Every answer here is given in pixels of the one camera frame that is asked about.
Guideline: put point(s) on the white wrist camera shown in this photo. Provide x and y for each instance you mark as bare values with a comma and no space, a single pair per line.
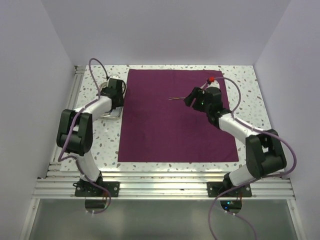
115,76
212,82

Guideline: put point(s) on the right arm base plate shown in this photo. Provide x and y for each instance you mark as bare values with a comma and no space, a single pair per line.
216,188

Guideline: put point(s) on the stainless steel tray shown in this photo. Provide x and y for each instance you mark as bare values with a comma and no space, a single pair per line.
115,113

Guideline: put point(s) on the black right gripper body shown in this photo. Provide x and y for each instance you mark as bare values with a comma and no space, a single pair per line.
200,104

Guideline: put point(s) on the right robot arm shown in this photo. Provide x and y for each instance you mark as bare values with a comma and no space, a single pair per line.
264,153

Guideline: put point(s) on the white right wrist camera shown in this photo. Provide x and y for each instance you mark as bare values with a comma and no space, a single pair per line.
212,82

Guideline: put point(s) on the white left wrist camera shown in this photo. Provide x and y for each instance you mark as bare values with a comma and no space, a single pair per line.
115,76

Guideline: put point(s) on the purple cloth mat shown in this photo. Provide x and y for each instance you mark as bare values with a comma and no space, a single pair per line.
157,130

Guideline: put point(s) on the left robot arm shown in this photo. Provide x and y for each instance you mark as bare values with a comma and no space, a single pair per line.
76,134

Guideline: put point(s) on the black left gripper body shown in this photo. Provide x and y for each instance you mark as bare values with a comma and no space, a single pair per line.
121,98

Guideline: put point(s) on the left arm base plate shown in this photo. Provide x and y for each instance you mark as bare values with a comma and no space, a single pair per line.
106,188

